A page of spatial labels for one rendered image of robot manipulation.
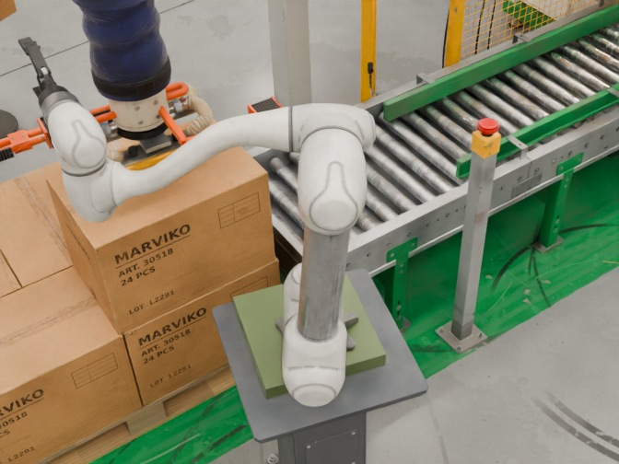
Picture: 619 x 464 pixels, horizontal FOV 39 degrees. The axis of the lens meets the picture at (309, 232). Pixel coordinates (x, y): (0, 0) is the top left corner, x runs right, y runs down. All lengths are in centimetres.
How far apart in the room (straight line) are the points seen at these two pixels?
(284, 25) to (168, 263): 163
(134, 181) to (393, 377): 93
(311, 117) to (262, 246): 118
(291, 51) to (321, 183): 248
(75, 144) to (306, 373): 77
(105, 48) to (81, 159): 63
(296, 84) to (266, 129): 239
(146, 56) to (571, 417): 199
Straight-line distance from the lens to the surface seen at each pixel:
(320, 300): 200
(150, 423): 331
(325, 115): 186
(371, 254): 311
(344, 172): 172
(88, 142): 191
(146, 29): 247
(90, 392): 305
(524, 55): 407
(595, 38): 436
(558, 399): 344
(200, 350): 316
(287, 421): 239
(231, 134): 190
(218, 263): 293
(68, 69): 529
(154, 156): 264
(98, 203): 204
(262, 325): 253
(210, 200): 274
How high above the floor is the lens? 271
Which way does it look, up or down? 43 degrees down
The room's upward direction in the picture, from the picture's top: 3 degrees counter-clockwise
